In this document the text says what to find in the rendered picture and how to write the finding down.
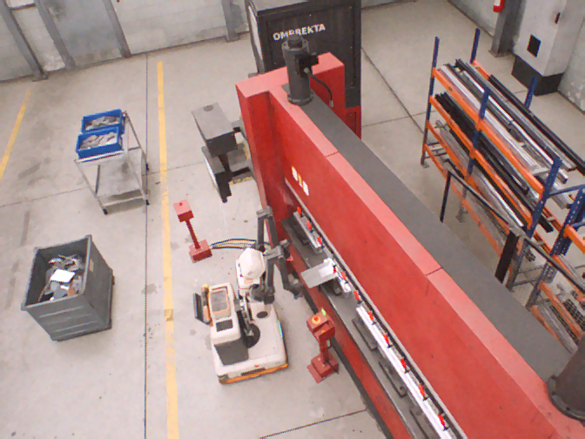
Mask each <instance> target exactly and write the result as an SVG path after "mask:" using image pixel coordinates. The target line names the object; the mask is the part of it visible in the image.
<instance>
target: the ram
mask: <svg viewBox="0 0 585 439"><path fill-rule="evenodd" d="M274 114H275V119H276V125H277V131H278V136H279V147H280V152H281V158H282V164H283V169H284V174H285V178H286V179H285V180H287V181H288V183H289V184H290V186H291V187H292V188H291V187H290V186H289V185H288V184H287V185H288V186H289V188H290V189H291V190H292V189H293V190H294V191H295V192H296V194H297V195H298V197H299V198H300V200H301V201H302V203H303V204H304V206H305V207H306V209H307V210H308V212H309V213H310V214H311V215H312V216H313V218H314V220H315V221H316V222H317V224H318V225H319V227H320V229H321V230H322V231H323V233H324V234H325V236H326V237H327V238H328V239H329V241H330V242H331V244H332V245H333V247H334V248H335V250H336V251H337V253H338V254H339V256H340V257H341V259H342V260H343V261H344V262H345V264H346V265H347V267H348V268H349V270H350V271H351V273H352V274H353V276H354V277H355V279H356V280H357V281H358V282H359V284H360V285H361V287H362V288H363V290H364V291H365V292H366V294H367V296H368V297H369V299H370V300H371V301H372V303H373V304H374V305H375V307H376V308H377V309H378V311H379V312H380V314H381V316H382V317H383V318H384V320H385V321H386V323H387V325H388V326H389V327H390V328H391V329H392V331H393V333H394V334H395V335H396V337H397V338H398V340H399V341H400V343H401V344H402V346H403V347H404V349H405V350H406V351H407V352H408V354H409V355H410V357H411V358H412V359H413V361H414V363H415V364H416V366H417V367H418V368H419V370H420V371H421V373H422V374H423V375H424V376H425V378H426V379H427V381H428V383H429V384H430V385H431V387H432V388H433V390H434V392H435V393H436V394H437V396H439V398H440V400H441V401H442V402H443V404H444V405H445V407H446V408H447V410H448V411H449V413H450V414H451V416H452V417H453V418H454V419H455V421H456V422H457V424H458V425H459V427H460V428H461V430H462V431H463V433H464V434H465V436H466V437H467V439H542V438H541V437H540V435H539V434H538V433H537V432H536V431H535V429H534V428H533V427H532V425H531V424H530V423H529V422H528V420H527V419H526V418H525V417H524V415H523V414H522V413H521V411H520V410H519V409H518V408H517V407H516V406H515V405H514V404H513V402H512V401H511V400H510V399H509V397H508V396H507V395H506V393H505V392H504V391H503V390H502V389H501V387H500V386H499V385H498V383H497V382H496V381H495V380H494V378H493V377H492V376H491V375H490V374H489V373H488V371H487V370H486V369H485V368H484V367H483V365H482V364H481V363H480V362H479V360H478V359H477V358H476V357H475V355H474V354H473V353H472V351H471V350H470V349H469V348H468V347H467V345H466V344H465V343H464V341H463V340H462V339H461V338H460V336H459V335H457V334H456V332H455V331H454V330H453V328H452V327H451V326H450V325H449V324H448V322H447V321H446V320H445V318H444V317H443V316H442V315H441V313H440V312H439V311H438V310H437V308H436V307H435V306H434V304H433V303H432V302H431V301H430V300H429V299H428V298H427V297H426V296H425V294H424V293H423V292H422V291H421V289H420V288H419V286H418V285H417V284H416V283H415V282H414V280H413V279H412V278H411V276H410V275H409V274H408V273H407V271H406V270H405V269H404V268H403V266H402V265H401V264H400V263H399V262H398V261H397V260H396V259H395V257H394V256H393V255H392V253H391V252H390V251H389V250H388V248H387V247H386V246H385V245H384V243H383V242H382V241H381V240H380V238H379V237H378V236H377V234H376V233H375V232H374V231H373V229H372V228H371V227H370V226H369V225H368V224H367V223H366V221H365V220H364V219H363V218H362V217H361V215H360V214H359V213H358V211H357V210H356V209H355V208H354V206H353V205H352V204H351V203H350V201H349V200H348V199H347V198H346V196H345V195H344V194H343V192H342V191H341V190H340V189H339V188H338V187H337V186H336V185H335V183H334V182H333V181H332V179H331V178H330V177H329V176H328V175H327V174H326V172H325V171H324V169H323V168H322V167H321V166H320V164H319V163H318V162H317V161H316V159H315V158H314V157H313V156H312V154H311V153H310V152H309V151H308V150H307V149H306V148H305V146H304V145H303V144H302V143H301V141H300V140H299V139H298V137H297V136H296V135H295V134H294V133H293V131H292V130H291V129H290V127H289V126H288V125H287V124H286V122H285V121H284V120H283V119H282V117H281V116H280V115H279V114H278V113H277V112H276V111H275V109H274ZM293 168H294V169H295V170H296V173H297V180H298V181H297V180H296V179H295V178H294V176H293ZM299 176H300V177H301V182H300V181H299ZM303 180H304V182H305V183H306V185H307V190H308V195H307V194H306V192H305V191H304V186H303ZM299 182H300V183H301V185H302V187H301V185H300V184H299ZM286 183H287V182H286ZM293 190H292V192H293ZM293 194H294V195H295V193H294V192H293ZM295 197H296V198H297V196H296V195H295ZM297 200H298V201H299V199H298V198H297ZM299 203H300V204H301V202H300V201H299ZM301 205H302V204H301ZM302 206H303V205H302ZM303 208H304V207H303ZM304 209H305V208H304ZM306 209H305V211H306V212H307V210H306ZM309 213H307V214H308V215H309ZM309 217H310V218H311V220H312V221H313V219H312V217H311V216H310V215H309ZM313 223H314V224H315V222H314V221H313ZM315 226H317V225H316V224H315ZM317 228H318V227H317ZM318 229H319V228H318ZM320 229H319V231H320ZM320 232H321V231H320ZM323 233H321V234H322V235H323ZM325 236H324V235H323V237H324V238H325V240H326V242H327V243H328V244H329V242H328V241H327V239H326V237H325ZM329 246H330V247H331V248H332V246H331V245H330V244H329ZM332 250H333V248H332ZM333 251H334V250H333ZM334 252H335V251H334ZM335 254H336V253H335ZM336 255H337V254H336ZM339 256H338V255H337V257H338V258H339V260H340V262H341V263H342V264H343V262H342V261H341V259H340V257H339ZM343 266H344V267H345V269H346V270H347V268H346V266H345V265H344V264H343ZM347 272H348V273H349V271H348V270H347ZM349 274H350V273H349ZM350 275H351V274H350ZM353 276H352V275H351V277H352V278H353ZM355 279H354V278H353V280H354V282H355V283H356V284H357V282H356V281H355ZM357 286H358V287H359V289H360V291H361V292H362V293H363V291H362V290H361V288H360V286H359V285H358V284H357ZM363 294H364V293H363ZM364 295H365V294H364ZM365 297H366V295H365ZM366 299H367V300H368V302H369V303H370V305H371V306H372V307H373V305H372V303H371V302H370V301H369V299H368V298H367V297H366ZM373 309H374V311H375V312H376V314H377V315H378V316H379V317H380V315H379V314H378V313H377V311H376V310H375V308H374V307H373ZM380 319H381V317H380ZM381 320H382V319H381ZM382 322H383V323H384V325H385V326H386V327H387V325H386V323H385V322H384V321H383V320H382ZM387 329H388V331H389V332H390V334H391V335H392V337H393V338H394V339H395V337H394V336H393V334H392V332H391V331H390V330H389V328H388V327H387ZM395 340H396V339H395ZM396 342H397V340H396ZM397 343H398V342H397ZM398 345H399V346H400V348H401V349H402V351H403V352H404V354H405V355H406V357H407V358H408V360H409V361H410V362H411V363H412V361H411V360H410V359H409V357H408V356H407V354H406V352H405V351H404V350H403V348H402V347H401V345H400V344H399V343H398ZM412 365H413V366H414V364H413V363H412ZM414 368H415V369H416V371H417V372H418V374H419V375H420V377H421V379H422V380H423V381H424V382H425V383H426V381H425V380H424V379H423V377H422V376H421V374H420V372H419V371H418V370H417V368H416V367H415V366H414ZM426 385H427V383H426ZM427 387H428V388H429V386H428V385H427ZM429 390H430V391H431V392H432V394H433V395H434V397H435V399H436V400H437V401H438V403H439V404H440V405H441V403H440V401H439V400H438V399H437V397H436V396H435V394H434V392H433V391H432V389H430V388H429ZM441 407H442V408H443V406H442V405H441ZM443 410H444V411H445V412H446V414H447V416H448V417H449V419H450V420H451V422H452V423H453V424H454V426H455V427H456V428H457V426H456V425H455V423H454V421H453V420H452V418H451V417H450V416H449V414H448V413H447V411H446V410H445V409H444V408H443ZM457 430H458V431H459V432H460V430H459V429H458V428H457ZM460 434H461V436H462V437H463V439H466V438H465V437H464V436H463V434H462V433H461V432H460Z"/></svg>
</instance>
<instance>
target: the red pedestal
mask: <svg viewBox="0 0 585 439"><path fill-rule="evenodd" d="M173 206H174V209H175V211H176V214H177V215H178V219H179V222H180V223H181V222H184V221H185V223H186V225H187V227H188V230H189V232H190V235H191V237H192V240H193V243H194V244H192V245H189V246H188V247H189V249H190V252H188V253H189V255H190V257H191V260H192V263H196V262H198V261H201V260H204V259H206V258H209V257H211V256H212V252H211V249H210V247H209V245H208V243H207V241H206V240H201V241H200V242H198V240H197V237H196V235H195V232H194V231H193V228H192V224H191V222H190V219H192V218H194V216H193V213H192V210H191V208H190V205H189V203H188V201H187V199H184V200H181V201H179V202H176V203H174V204H173Z"/></svg>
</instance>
